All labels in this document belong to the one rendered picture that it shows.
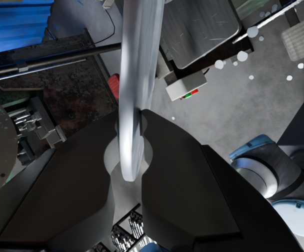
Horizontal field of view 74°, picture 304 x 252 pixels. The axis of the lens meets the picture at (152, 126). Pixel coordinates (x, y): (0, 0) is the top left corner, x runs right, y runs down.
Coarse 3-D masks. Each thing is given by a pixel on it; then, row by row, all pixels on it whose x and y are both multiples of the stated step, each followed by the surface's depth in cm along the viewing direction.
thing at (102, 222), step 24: (96, 120) 10; (72, 144) 9; (96, 144) 9; (48, 168) 7; (72, 168) 7; (96, 168) 7; (48, 192) 7; (72, 192) 7; (96, 192) 7; (24, 216) 6; (48, 216) 6; (72, 216) 6; (96, 216) 6; (0, 240) 5; (24, 240) 5; (48, 240) 5; (72, 240) 6; (96, 240) 7
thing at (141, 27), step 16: (128, 0) 8; (144, 0) 8; (160, 0) 24; (128, 16) 8; (144, 16) 8; (160, 16) 26; (128, 32) 8; (144, 32) 9; (160, 32) 34; (128, 48) 8; (144, 48) 10; (128, 64) 9; (144, 64) 11; (128, 80) 9; (144, 80) 13; (128, 96) 9; (144, 96) 15; (128, 112) 10; (128, 128) 10; (128, 144) 11; (128, 160) 12; (128, 176) 15
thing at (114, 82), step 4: (112, 76) 61; (116, 76) 60; (108, 80) 64; (112, 80) 62; (116, 80) 61; (112, 84) 63; (116, 84) 61; (112, 88) 64; (116, 88) 62; (116, 92) 63; (116, 96) 64
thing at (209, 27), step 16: (176, 0) 35; (192, 0) 34; (208, 0) 32; (224, 0) 30; (176, 16) 37; (192, 16) 35; (208, 16) 33; (224, 16) 31; (176, 32) 38; (192, 32) 36; (208, 32) 34; (224, 32) 32; (176, 48) 39; (192, 48) 37; (208, 48) 35; (176, 64) 41
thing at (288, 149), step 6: (300, 108) 88; (300, 114) 82; (294, 120) 79; (300, 120) 77; (288, 126) 76; (294, 126) 75; (300, 126) 73; (288, 132) 72; (294, 132) 70; (300, 132) 69; (282, 138) 70; (288, 138) 68; (294, 138) 66; (300, 138) 65; (282, 144) 66; (288, 144) 64; (294, 144) 63; (300, 144) 62; (288, 150) 65; (294, 150) 64
